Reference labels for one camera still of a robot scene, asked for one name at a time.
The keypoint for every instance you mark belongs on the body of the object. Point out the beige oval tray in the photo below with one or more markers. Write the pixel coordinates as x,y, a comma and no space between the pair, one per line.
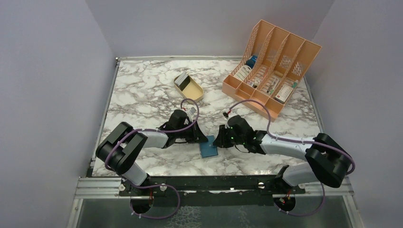
193,91

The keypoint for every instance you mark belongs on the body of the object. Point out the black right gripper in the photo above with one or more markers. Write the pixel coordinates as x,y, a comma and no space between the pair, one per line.
220,141

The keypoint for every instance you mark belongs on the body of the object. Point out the orange file organizer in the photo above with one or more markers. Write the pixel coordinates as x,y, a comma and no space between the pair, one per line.
283,58

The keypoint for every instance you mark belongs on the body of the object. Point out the blue bottle in organizer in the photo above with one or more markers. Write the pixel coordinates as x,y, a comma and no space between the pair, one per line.
252,61

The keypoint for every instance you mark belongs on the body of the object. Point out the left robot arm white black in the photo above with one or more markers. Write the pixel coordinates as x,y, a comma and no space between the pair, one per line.
121,147

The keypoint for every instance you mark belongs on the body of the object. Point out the black mounting rail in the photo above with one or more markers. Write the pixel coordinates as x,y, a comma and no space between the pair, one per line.
204,191

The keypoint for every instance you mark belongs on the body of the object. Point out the red white medicine box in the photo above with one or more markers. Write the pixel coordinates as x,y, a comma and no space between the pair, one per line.
284,93

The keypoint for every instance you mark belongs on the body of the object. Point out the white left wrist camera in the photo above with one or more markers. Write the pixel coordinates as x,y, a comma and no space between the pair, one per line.
192,112

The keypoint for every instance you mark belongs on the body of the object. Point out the stack of cards in tray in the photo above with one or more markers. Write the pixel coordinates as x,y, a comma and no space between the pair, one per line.
182,81

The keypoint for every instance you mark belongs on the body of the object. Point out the white box in organizer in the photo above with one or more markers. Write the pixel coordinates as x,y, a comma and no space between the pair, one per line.
243,72

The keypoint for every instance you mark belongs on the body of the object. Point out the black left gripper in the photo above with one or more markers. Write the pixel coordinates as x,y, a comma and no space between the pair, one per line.
197,136

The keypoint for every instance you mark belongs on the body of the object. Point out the small items in organizer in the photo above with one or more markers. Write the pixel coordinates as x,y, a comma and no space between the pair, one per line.
254,83

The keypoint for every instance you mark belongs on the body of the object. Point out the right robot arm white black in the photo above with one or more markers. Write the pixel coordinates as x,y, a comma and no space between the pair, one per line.
324,160

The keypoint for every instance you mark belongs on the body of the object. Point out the blue card holder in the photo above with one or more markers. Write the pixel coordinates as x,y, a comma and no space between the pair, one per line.
207,149

